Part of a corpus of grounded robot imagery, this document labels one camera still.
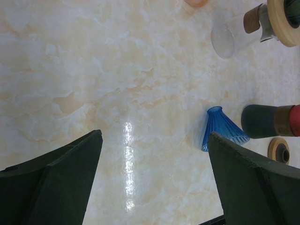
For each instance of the dark carafe with red lid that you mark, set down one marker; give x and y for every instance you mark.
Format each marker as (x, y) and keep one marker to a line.
(262, 121)

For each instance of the clear glass carafe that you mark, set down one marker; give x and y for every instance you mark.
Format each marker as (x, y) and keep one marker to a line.
(238, 33)

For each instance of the blue glass dripper cone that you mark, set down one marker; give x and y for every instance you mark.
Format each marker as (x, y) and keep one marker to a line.
(218, 121)
(292, 11)

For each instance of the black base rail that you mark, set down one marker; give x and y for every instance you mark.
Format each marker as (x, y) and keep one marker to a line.
(215, 221)

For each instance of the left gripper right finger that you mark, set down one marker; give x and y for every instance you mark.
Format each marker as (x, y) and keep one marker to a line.
(253, 189)

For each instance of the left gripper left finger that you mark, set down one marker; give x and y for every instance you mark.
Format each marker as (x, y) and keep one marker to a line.
(54, 188)

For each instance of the pink detergent bottle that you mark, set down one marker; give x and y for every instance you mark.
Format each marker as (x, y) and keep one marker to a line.
(196, 3)

